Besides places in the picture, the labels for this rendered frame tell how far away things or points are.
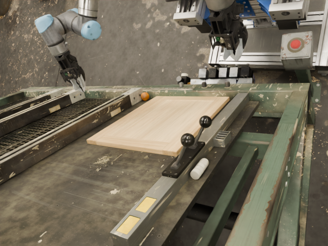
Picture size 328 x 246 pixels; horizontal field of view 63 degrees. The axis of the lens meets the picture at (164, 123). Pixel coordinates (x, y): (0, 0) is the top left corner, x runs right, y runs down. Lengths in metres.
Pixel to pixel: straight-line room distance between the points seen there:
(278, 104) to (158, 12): 1.97
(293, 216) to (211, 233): 0.75
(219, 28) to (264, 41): 1.42
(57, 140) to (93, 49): 2.34
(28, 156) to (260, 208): 0.85
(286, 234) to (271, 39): 1.34
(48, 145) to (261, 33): 1.67
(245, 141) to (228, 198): 0.32
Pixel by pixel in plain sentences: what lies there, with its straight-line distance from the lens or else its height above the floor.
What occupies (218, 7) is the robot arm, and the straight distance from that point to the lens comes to 0.75.
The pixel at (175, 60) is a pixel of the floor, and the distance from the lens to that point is 2.66.
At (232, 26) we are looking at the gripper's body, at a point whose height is 1.49.
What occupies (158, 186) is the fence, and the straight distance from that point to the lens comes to 0.73.
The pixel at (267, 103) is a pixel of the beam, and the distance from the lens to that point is 1.35.
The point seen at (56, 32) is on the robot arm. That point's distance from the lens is 1.23.
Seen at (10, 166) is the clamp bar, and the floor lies 1.62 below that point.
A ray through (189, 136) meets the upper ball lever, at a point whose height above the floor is 1.56.
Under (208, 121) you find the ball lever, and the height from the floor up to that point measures 1.45.
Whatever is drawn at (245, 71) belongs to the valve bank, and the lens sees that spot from 1.53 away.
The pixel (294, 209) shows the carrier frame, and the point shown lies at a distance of 1.41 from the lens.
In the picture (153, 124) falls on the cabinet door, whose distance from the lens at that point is 1.17.
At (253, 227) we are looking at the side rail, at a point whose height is 1.62.
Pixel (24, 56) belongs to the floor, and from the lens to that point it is 4.60.
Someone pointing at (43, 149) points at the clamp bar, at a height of 1.50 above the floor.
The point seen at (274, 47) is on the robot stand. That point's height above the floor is 0.21.
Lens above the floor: 2.17
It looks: 58 degrees down
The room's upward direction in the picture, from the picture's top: 76 degrees counter-clockwise
